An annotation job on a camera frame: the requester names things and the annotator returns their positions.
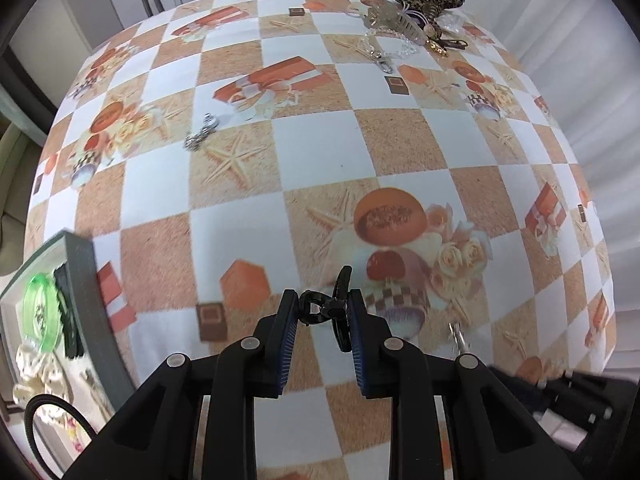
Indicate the translucent claw hair clip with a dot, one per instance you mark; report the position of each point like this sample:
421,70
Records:
387,17

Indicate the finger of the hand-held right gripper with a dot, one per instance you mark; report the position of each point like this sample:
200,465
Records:
522,391

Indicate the beige sofa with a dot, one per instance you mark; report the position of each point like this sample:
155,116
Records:
10,160

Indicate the green plastic bangle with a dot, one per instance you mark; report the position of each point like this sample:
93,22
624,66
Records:
35,282

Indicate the white polka dot scrunchie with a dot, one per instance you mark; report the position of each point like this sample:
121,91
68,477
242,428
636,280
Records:
30,360

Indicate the grey rimmed white tray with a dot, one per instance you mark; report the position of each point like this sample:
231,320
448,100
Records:
82,270

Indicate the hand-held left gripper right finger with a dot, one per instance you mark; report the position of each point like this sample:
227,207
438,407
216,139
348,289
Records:
357,345

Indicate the small silver earring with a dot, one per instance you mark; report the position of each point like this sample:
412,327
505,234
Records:
457,336

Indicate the black claw hair clip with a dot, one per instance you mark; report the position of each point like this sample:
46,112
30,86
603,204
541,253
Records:
325,306

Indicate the black rectangular hair clip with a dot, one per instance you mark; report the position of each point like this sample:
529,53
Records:
67,310

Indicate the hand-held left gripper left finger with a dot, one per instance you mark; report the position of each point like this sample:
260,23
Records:
287,340

